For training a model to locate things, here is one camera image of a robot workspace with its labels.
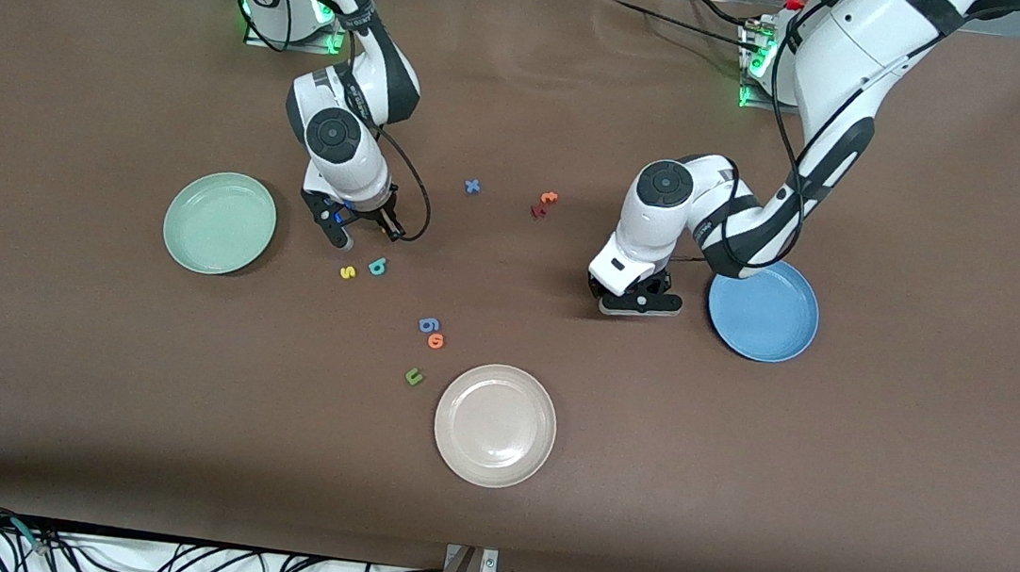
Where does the beige plate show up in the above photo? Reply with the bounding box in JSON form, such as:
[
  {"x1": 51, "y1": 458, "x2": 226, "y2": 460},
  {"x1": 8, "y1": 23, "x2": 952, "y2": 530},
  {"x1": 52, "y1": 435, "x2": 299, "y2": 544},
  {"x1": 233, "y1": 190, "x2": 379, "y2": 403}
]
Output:
[{"x1": 428, "y1": 358, "x2": 564, "y2": 495}]

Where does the green plate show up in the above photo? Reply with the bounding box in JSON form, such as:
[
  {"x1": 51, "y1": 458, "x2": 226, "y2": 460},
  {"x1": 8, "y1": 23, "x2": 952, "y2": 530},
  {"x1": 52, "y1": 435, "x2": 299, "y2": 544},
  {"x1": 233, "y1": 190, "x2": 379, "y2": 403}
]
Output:
[{"x1": 158, "y1": 166, "x2": 282, "y2": 282}]

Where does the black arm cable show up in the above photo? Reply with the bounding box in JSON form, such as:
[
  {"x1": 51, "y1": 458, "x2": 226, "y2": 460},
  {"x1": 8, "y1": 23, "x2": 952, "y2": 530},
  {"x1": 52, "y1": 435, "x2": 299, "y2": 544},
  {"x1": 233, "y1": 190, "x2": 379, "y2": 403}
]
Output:
[
  {"x1": 751, "y1": 0, "x2": 1020, "y2": 302},
  {"x1": 204, "y1": 0, "x2": 453, "y2": 245}
]

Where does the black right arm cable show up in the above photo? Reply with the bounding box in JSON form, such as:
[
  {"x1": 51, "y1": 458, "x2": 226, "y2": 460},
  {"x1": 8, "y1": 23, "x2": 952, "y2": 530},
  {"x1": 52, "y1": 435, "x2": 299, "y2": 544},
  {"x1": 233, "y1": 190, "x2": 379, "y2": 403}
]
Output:
[{"x1": 204, "y1": 0, "x2": 453, "y2": 245}]

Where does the green tipped floor cable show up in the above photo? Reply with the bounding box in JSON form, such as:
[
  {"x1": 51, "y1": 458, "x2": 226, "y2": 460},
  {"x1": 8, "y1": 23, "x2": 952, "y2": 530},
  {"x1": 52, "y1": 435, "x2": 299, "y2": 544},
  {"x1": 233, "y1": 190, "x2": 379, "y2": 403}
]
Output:
[{"x1": 7, "y1": 516, "x2": 58, "y2": 557}]

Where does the small metal bracket plate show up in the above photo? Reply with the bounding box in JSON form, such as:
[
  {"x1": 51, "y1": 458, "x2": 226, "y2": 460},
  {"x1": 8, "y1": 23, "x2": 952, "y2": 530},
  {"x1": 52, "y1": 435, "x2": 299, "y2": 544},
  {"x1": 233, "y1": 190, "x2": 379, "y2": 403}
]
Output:
[{"x1": 443, "y1": 543, "x2": 501, "y2": 572}]

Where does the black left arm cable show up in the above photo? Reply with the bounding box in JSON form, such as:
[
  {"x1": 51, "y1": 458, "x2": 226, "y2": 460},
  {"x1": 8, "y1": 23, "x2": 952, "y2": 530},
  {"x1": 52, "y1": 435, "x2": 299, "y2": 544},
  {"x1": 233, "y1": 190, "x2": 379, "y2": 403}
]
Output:
[{"x1": 751, "y1": 0, "x2": 1020, "y2": 302}]

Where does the blue plate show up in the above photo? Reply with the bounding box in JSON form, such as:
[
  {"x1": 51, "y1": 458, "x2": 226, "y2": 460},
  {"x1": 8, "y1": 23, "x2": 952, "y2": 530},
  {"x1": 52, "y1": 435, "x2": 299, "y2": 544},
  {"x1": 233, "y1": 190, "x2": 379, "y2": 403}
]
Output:
[{"x1": 701, "y1": 253, "x2": 826, "y2": 368}]

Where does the black table cable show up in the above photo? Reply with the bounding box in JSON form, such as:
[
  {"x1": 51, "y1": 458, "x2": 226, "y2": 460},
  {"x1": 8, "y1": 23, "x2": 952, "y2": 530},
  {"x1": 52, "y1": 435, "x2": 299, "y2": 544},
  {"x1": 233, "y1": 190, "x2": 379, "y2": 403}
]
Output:
[
  {"x1": 680, "y1": 0, "x2": 770, "y2": 31},
  {"x1": 604, "y1": 0, "x2": 760, "y2": 55}
]

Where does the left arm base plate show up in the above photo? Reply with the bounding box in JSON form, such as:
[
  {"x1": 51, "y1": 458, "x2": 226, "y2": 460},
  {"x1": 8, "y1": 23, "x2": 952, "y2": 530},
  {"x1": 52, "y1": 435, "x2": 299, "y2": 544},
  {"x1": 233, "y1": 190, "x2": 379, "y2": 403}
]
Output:
[{"x1": 733, "y1": 17, "x2": 809, "y2": 116}]

